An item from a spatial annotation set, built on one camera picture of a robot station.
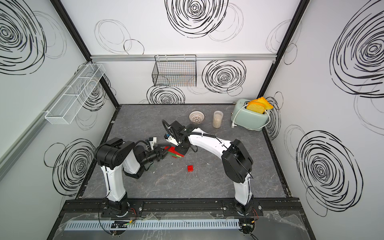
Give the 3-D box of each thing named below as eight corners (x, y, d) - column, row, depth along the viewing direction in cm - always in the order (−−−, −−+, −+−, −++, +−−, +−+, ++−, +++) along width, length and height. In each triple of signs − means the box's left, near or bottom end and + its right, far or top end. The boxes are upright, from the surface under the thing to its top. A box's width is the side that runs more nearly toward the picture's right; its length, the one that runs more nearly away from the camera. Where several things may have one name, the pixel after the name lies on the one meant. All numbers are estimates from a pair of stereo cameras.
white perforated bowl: (188, 123, 110) (188, 119, 107) (189, 115, 116) (188, 110, 112) (204, 123, 110) (204, 119, 107) (204, 115, 116) (204, 110, 112)
